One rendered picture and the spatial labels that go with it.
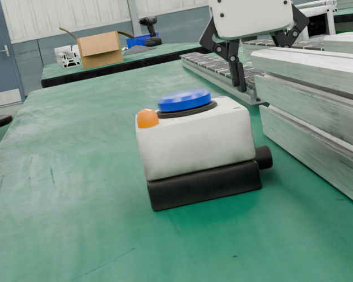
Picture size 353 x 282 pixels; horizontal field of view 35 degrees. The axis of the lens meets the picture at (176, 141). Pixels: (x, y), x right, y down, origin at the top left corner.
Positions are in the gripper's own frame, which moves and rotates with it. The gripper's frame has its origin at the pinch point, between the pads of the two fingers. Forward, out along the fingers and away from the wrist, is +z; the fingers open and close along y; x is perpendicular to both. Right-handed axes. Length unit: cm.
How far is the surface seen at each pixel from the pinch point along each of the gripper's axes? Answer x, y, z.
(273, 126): 24.3, 5.1, 2.1
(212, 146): 35.6, 12.2, 0.1
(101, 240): 38.8, 20.6, 4.0
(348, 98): 40.6, 4.1, -2.2
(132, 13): -1081, -3, -47
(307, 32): -74, -31, 0
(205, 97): 32.9, 11.6, -2.9
